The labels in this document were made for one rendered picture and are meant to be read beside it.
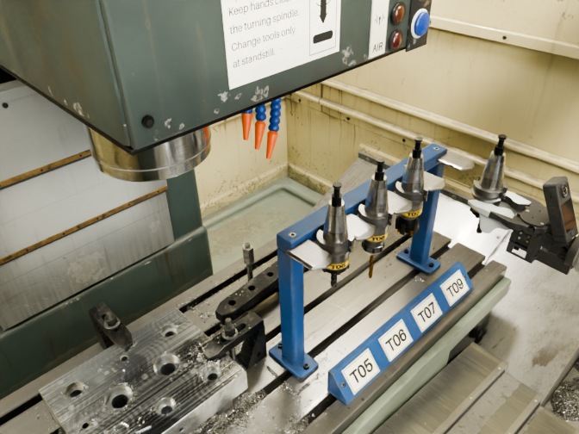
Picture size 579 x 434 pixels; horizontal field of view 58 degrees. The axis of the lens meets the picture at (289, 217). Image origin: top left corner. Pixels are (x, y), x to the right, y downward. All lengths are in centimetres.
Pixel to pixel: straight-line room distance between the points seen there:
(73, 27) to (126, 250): 94
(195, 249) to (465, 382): 80
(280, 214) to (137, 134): 161
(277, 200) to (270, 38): 163
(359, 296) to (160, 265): 56
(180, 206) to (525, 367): 97
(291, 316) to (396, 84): 94
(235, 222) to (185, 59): 158
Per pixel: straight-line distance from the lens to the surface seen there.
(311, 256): 85
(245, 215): 205
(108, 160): 68
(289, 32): 55
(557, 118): 148
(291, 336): 103
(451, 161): 115
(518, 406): 136
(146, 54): 46
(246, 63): 52
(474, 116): 158
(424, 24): 72
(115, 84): 46
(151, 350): 105
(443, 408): 126
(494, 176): 105
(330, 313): 120
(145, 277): 147
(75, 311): 141
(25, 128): 113
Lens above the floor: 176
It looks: 36 degrees down
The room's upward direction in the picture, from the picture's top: 2 degrees counter-clockwise
